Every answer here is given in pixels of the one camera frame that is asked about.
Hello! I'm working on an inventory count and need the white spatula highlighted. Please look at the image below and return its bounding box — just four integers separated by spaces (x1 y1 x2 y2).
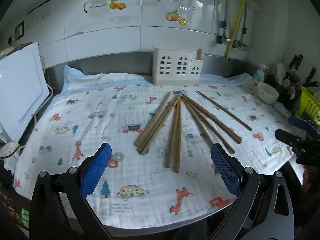
276 63 286 81

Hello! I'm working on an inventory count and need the sliced orange wall sticker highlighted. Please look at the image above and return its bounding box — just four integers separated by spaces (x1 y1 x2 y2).
165 10 188 26

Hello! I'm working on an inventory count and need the white power cable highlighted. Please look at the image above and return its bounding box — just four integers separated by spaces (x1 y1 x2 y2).
32 81 54 122

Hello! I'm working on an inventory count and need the blue soap dispenser bottle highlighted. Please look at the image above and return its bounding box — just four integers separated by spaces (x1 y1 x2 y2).
253 64 270 83

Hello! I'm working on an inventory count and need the bowl wall sticker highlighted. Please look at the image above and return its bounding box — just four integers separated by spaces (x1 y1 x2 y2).
84 0 110 16

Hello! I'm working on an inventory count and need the yellow gas hose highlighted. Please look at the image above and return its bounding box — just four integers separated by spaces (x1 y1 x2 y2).
224 0 251 61

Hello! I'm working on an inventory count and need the pile of wooden chopsticks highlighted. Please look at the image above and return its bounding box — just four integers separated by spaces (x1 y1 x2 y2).
134 90 253 173

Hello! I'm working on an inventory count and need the plain metal valve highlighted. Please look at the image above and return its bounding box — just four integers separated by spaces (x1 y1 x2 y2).
234 40 249 52

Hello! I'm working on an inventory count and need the large black wall socket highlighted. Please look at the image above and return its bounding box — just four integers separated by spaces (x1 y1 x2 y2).
15 21 25 39

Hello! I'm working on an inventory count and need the white house-shaped chopstick holder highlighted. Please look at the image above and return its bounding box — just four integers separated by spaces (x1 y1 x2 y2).
152 45 203 86

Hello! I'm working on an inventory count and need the braided metal hose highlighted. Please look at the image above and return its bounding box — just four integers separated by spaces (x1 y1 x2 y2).
237 5 248 43
220 0 232 37

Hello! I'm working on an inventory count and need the black handled knife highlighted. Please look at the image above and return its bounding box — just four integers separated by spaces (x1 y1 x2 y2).
289 54 303 71
305 66 317 83

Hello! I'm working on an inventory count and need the two oranges wall sticker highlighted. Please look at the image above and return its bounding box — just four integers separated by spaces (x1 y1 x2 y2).
109 0 127 10

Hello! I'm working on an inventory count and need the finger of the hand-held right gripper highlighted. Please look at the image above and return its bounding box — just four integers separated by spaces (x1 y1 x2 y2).
275 128 304 146
287 116 318 133

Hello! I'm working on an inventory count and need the black utensil container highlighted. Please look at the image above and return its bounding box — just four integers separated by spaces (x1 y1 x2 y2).
272 79 300 103

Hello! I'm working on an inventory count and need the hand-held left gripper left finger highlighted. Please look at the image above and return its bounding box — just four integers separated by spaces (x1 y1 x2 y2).
30 143 115 240

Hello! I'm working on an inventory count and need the cartoon printed white cloth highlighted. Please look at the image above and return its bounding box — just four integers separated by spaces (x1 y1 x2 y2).
14 65 298 228

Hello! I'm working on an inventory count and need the grey calendar wall sticker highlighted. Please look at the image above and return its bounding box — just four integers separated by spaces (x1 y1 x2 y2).
25 0 52 30

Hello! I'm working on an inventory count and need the green plastic dish rack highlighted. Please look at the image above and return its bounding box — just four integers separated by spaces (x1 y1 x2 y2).
295 86 320 126

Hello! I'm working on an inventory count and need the white appliance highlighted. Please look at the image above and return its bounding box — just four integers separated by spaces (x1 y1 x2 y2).
0 42 50 143

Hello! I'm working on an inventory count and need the metal valve with red knob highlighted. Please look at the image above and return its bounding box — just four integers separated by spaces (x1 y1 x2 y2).
216 34 232 46

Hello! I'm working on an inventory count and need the white ceramic bowl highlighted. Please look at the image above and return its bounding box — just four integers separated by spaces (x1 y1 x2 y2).
257 82 279 104

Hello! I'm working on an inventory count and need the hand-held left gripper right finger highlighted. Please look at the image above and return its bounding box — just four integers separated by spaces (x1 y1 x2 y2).
207 142 295 240

